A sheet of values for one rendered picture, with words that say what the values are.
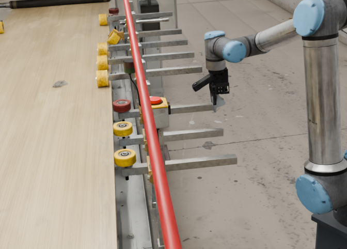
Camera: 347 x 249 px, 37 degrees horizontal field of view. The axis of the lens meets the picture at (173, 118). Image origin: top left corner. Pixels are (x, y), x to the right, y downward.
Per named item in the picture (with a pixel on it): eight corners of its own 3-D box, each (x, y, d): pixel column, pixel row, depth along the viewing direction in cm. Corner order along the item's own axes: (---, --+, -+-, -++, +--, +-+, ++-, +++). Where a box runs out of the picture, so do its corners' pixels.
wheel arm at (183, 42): (187, 43, 309) (186, 37, 307) (187, 45, 305) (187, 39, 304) (101, 50, 304) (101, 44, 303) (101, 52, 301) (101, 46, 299)
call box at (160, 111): (167, 120, 158) (165, 96, 155) (169, 129, 152) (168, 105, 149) (143, 122, 158) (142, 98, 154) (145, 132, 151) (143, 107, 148)
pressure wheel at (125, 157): (125, 172, 200) (123, 145, 196) (142, 177, 196) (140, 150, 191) (112, 181, 195) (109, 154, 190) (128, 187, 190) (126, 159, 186)
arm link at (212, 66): (207, 62, 229) (203, 56, 238) (207, 73, 231) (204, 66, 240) (227, 60, 230) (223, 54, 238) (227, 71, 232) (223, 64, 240)
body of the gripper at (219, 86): (229, 95, 237) (229, 69, 232) (210, 97, 237) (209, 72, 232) (226, 89, 244) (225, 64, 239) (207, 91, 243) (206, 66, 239)
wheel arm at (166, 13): (172, 15, 377) (171, 10, 375) (172, 16, 373) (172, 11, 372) (102, 20, 372) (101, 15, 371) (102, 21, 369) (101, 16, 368)
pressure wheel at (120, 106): (131, 120, 245) (129, 97, 240) (132, 127, 237) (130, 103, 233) (114, 121, 244) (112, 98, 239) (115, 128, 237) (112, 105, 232)
